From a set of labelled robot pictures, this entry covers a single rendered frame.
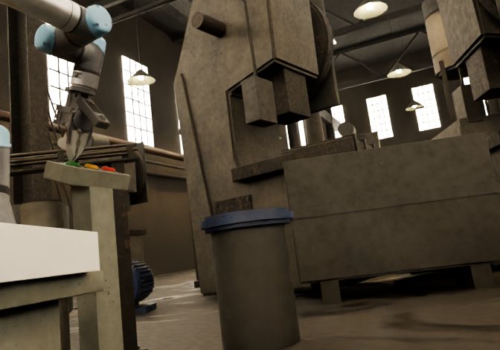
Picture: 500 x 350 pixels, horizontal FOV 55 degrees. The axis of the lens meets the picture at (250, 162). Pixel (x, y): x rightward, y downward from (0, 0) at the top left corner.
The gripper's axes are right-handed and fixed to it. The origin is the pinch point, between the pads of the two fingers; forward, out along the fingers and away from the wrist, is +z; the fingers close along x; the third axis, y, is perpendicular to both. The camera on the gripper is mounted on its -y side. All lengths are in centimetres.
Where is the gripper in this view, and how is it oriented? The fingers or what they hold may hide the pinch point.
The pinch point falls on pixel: (74, 158)
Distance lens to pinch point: 144.8
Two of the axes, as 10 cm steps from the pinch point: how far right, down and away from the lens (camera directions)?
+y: -8.9, -1.6, 4.3
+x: -4.1, -1.2, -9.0
